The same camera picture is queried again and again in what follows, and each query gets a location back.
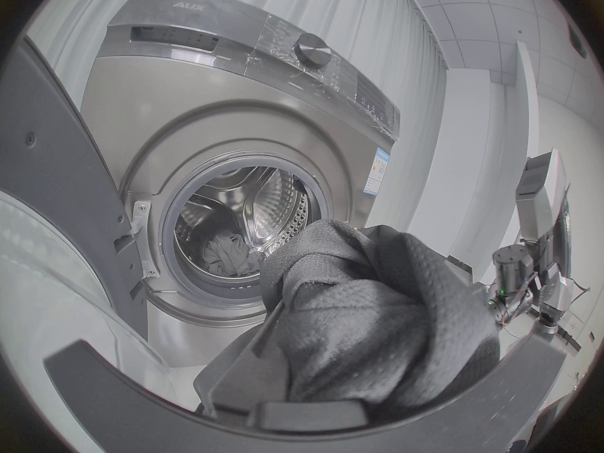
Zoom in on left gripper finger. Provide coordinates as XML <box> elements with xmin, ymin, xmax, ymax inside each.
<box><xmin>193</xmin><ymin>299</ymin><xmax>292</xmax><ymax>417</ymax></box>

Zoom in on dark grey garment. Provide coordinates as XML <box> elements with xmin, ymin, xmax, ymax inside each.
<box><xmin>260</xmin><ymin>218</ymin><xmax>501</xmax><ymax>405</ymax></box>

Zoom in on grey washing machine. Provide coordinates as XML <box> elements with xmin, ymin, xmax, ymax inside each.
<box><xmin>78</xmin><ymin>0</ymin><xmax>402</xmax><ymax>370</ymax></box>

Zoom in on washing machine door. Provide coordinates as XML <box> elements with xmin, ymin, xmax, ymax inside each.
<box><xmin>0</xmin><ymin>36</ymin><xmax>183</xmax><ymax>412</ymax></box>

